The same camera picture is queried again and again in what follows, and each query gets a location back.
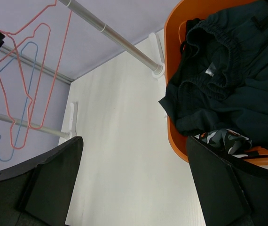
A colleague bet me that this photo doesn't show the black shorts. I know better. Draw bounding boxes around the black shorts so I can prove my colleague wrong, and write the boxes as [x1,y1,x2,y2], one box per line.
[179,18,201,69]

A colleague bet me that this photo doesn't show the dark green shorts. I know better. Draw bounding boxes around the dark green shorts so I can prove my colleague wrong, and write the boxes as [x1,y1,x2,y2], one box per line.
[160,0,268,147]

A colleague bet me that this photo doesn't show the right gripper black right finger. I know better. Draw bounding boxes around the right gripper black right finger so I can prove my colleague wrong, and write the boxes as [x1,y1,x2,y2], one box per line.
[186,137,268,226]

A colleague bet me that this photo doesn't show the orange camouflage shorts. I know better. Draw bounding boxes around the orange camouflage shorts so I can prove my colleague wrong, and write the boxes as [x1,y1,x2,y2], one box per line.
[195,129,268,159]

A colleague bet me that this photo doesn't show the blue wire hanger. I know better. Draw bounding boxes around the blue wire hanger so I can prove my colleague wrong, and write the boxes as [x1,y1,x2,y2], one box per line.
[0,41,39,162]

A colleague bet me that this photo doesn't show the metal clothes rack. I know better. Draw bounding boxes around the metal clothes rack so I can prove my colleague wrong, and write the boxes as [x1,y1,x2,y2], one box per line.
[0,0,166,150]

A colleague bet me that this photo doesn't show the pink wire hanger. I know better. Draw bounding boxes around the pink wire hanger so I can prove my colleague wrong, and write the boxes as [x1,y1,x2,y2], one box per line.
[0,0,70,130]
[0,23,51,150]

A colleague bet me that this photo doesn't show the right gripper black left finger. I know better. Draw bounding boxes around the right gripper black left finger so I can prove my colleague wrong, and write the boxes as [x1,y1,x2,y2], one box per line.
[0,137,84,226]

